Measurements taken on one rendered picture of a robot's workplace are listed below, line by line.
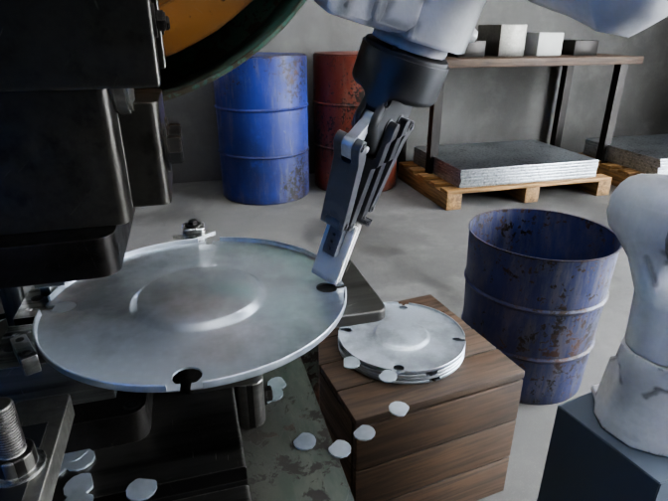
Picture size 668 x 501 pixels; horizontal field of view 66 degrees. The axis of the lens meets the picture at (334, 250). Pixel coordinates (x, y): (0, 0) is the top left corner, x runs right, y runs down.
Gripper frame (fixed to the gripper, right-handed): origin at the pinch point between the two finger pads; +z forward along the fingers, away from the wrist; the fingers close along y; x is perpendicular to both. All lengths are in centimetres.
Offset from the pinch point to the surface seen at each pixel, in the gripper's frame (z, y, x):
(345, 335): 49, 48, 7
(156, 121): -10.5, -13.6, 12.4
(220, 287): 6.1, -7.3, 7.6
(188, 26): -9.6, 16.5, 36.5
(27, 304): 11.9, -17.5, 21.9
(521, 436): 71, 78, -43
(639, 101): 18, 496, -54
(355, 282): 3.3, 1.4, -2.8
